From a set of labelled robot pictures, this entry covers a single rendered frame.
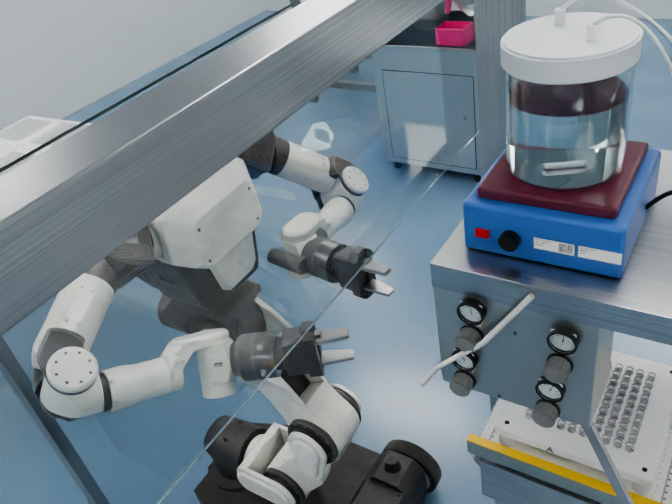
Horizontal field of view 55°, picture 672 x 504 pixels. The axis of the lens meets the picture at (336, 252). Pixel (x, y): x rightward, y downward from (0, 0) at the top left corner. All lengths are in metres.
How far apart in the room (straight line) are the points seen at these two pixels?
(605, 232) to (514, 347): 0.21
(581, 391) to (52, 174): 0.71
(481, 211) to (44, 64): 5.35
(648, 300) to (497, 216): 0.20
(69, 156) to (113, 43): 5.92
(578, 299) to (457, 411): 1.66
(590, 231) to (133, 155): 0.55
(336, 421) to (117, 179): 1.26
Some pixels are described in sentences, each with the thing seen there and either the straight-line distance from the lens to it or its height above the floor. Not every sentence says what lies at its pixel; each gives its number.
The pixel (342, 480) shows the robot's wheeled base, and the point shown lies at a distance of 2.10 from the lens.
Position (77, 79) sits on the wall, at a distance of 6.15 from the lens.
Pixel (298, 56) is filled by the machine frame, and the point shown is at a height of 1.70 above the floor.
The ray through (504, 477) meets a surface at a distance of 1.21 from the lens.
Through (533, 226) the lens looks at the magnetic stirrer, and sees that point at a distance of 0.83.
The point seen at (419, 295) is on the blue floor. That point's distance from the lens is 2.90.
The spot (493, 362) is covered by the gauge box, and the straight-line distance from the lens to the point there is 0.95.
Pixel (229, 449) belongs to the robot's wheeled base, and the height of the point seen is 0.34.
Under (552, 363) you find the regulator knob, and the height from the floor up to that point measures 1.24.
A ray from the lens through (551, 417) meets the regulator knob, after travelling 0.95.
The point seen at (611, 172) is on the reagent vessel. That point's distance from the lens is 0.84.
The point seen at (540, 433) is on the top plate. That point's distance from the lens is 1.14.
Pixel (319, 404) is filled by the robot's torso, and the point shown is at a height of 0.68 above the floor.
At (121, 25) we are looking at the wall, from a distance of 6.42.
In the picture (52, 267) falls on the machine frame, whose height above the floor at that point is 1.68.
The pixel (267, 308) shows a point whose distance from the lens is 0.68.
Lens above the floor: 1.88
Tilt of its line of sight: 35 degrees down
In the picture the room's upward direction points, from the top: 12 degrees counter-clockwise
